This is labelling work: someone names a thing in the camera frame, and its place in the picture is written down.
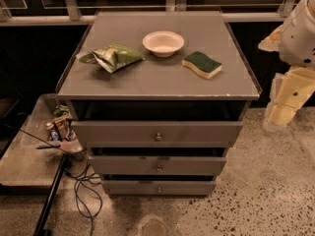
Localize blue cable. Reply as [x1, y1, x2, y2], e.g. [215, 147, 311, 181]
[64, 159, 104, 236]

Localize grey top drawer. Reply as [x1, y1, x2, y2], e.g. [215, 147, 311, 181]
[72, 121, 243, 148]

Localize grey bottom drawer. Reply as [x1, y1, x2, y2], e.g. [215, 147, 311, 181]
[102, 180, 216, 196]

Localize snack packages in bin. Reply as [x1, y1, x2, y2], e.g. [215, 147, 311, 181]
[52, 105, 75, 142]

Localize soda can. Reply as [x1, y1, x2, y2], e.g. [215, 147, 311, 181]
[45, 122, 60, 141]

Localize grey drawer cabinet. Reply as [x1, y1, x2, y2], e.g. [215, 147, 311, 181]
[57, 12, 261, 182]

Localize black pole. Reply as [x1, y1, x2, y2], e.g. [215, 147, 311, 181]
[32, 154, 69, 236]

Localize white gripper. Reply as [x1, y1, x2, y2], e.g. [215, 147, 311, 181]
[258, 26, 315, 131]

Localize grey middle drawer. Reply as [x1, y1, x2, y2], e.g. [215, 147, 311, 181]
[91, 155, 226, 175]

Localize grey drawer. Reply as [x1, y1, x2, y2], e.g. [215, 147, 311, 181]
[72, 121, 243, 148]
[91, 155, 226, 175]
[102, 180, 216, 196]

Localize white bowl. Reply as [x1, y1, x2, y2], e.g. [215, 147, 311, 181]
[143, 31, 184, 58]

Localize clear plastic bin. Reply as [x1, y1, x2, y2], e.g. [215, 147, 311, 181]
[0, 93, 85, 187]

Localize green chip bag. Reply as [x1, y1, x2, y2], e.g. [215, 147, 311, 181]
[76, 44, 145, 74]

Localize metal window railing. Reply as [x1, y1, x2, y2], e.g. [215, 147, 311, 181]
[0, 0, 300, 25]

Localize green yellow sponge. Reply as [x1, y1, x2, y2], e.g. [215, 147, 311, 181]
[182, 51, 222, 79]

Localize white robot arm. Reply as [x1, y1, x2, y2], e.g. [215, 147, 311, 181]
[258, 0, 315, 132]

